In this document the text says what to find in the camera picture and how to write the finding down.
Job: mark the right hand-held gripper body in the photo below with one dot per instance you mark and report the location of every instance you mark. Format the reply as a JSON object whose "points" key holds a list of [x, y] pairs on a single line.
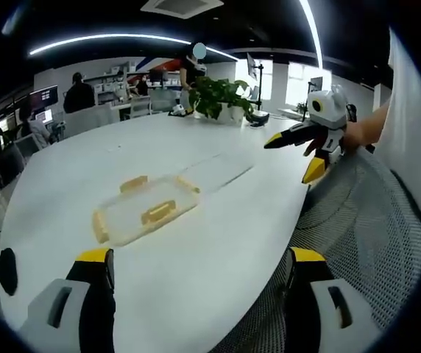
{"points": [[332, 114]]}

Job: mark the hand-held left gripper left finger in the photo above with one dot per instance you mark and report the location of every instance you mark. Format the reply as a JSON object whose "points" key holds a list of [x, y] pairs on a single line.
{"points": [[67, 305]]}

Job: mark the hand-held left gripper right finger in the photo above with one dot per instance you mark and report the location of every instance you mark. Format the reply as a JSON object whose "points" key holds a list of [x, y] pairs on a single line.
{"points": [[324, 305]]}

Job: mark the person's right hand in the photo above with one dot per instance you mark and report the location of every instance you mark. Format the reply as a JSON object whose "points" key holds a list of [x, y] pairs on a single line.
{"points": [[356, 138]]}

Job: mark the small green plant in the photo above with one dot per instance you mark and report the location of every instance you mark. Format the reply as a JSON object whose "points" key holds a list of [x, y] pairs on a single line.
{"points": [[301, 107]]}

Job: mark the black device on table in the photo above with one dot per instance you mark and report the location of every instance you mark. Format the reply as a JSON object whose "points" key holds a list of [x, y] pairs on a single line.
{"points": [[259, 119]]}

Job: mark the black rounded object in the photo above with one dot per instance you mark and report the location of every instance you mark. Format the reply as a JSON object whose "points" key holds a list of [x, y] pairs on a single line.
{"points": [[8, 270]]}

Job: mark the grey mesh office chair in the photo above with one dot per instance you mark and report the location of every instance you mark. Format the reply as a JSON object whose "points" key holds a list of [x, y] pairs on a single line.
{"points": [[361, 239]]}

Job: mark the clear plastic lid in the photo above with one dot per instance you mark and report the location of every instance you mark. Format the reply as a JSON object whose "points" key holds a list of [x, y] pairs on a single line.
{"points": [[221, 169]]}

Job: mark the person's white shirt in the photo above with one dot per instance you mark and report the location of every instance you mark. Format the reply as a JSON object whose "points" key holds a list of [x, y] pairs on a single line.
{"points": [[409, 128]]}

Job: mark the green potted plant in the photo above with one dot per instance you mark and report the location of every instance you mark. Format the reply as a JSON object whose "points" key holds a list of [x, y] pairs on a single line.
{"points": [[219, 97]]}

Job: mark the long ceiling light strip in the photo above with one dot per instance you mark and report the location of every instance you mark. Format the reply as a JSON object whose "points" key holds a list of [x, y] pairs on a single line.
{"points": [[315, 29], [122, 39]]}

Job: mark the small white device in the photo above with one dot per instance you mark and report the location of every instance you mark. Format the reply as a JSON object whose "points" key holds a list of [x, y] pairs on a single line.
{"points": [[178, 109]]}

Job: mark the clear box with yellow latches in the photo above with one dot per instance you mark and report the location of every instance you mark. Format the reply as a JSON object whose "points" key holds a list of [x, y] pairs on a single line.
{"points": [[148, 211]]}

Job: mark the ceiling air vent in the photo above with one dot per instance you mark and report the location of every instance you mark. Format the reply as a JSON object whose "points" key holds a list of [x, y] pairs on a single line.
{"points": [[181, 7]]}

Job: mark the shelf with white boxes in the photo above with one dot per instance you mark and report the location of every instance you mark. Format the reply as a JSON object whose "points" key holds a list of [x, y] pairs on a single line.
{"points": [[113, 79]]}

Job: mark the dark computer monitor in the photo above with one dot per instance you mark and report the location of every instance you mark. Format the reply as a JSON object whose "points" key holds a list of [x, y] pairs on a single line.
{"points": [[43, 97]]}

